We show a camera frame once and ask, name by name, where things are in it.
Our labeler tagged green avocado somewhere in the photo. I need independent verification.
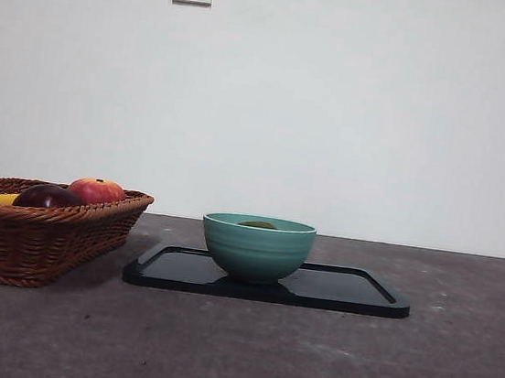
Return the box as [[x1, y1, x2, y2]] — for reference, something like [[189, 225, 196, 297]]
[[236, 217, 280, 232]]

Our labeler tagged teal ceramic bowl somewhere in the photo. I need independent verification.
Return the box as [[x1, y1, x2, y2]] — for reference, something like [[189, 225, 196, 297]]
[[196, 209, 320, 292]]

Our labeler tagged black rectangular tray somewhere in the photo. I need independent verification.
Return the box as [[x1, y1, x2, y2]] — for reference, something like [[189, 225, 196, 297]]
[[120, 239, 416, 321]]

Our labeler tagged red apple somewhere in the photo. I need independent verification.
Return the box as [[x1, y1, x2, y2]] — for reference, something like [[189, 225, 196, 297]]
[[66, 174, 128, 209]]

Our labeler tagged dark purple plum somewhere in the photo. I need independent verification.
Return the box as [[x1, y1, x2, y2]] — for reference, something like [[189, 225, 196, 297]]
[[11, 179, 86, 216]]

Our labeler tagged brown wicker basket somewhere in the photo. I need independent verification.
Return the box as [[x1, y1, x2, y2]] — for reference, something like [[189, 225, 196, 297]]
[[0, 174, 156, 303]]

